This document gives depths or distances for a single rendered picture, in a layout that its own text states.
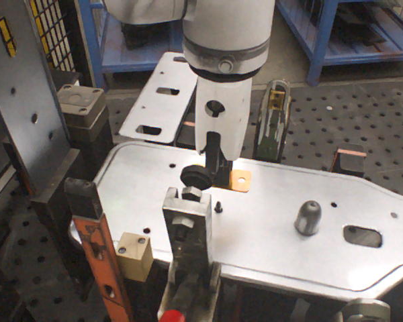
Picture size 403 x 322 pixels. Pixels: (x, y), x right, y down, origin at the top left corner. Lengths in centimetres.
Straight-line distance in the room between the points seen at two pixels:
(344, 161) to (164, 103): 34
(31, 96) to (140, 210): 22
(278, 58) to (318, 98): 159
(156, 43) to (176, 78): 188
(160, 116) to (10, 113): 29
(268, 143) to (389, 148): 61
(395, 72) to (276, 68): 79
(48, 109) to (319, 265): 44
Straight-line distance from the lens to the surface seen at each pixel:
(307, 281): 54
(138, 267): 48
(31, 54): 58
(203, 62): 38
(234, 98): 39
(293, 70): 281
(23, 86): 57
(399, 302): 63
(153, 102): 77
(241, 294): 67
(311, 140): 118
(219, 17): 36
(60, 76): 84
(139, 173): 64
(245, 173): 54
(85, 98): 71
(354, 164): 71
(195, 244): 36
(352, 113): 132
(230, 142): 42
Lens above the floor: 146
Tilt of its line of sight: 46 degrees down
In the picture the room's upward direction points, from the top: straight up
